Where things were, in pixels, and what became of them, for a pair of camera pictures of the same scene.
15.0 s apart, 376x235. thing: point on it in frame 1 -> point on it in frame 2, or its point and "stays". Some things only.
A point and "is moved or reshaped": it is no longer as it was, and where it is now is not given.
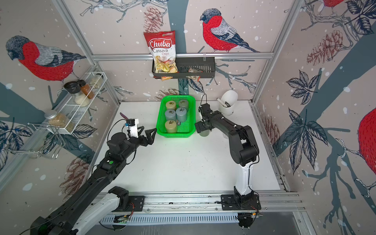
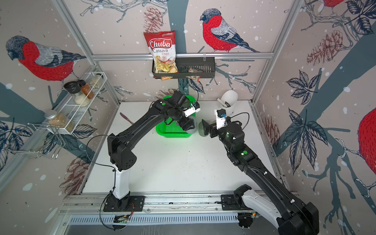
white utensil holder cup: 230,97 stays
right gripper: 199,124 -> 207,128
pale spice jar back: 96,82 stays
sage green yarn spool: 204,133 stays
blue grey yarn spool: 181,113 is moved or reshaped
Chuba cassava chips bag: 163,45 stays
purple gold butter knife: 123,115 stays
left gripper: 145,142 -> 186,125
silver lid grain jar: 58,120 stays
